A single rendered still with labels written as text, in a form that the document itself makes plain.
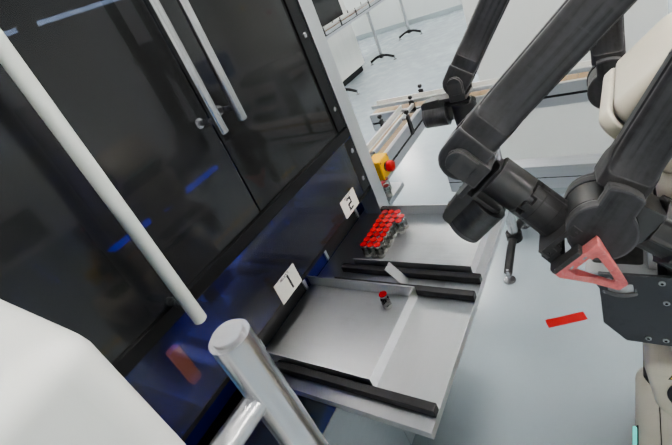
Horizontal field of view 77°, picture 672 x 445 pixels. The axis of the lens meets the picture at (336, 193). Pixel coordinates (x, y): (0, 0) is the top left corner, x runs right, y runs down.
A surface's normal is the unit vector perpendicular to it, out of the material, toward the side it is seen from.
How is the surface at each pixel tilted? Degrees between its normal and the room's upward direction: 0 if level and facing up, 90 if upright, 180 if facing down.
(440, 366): 0
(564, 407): 0
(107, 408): 90
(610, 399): 0
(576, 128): 90
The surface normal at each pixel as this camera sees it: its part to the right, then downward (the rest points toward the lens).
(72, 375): 0.77, -0.31
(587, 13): -0.47, 0.39
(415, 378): -0.36, -0.82
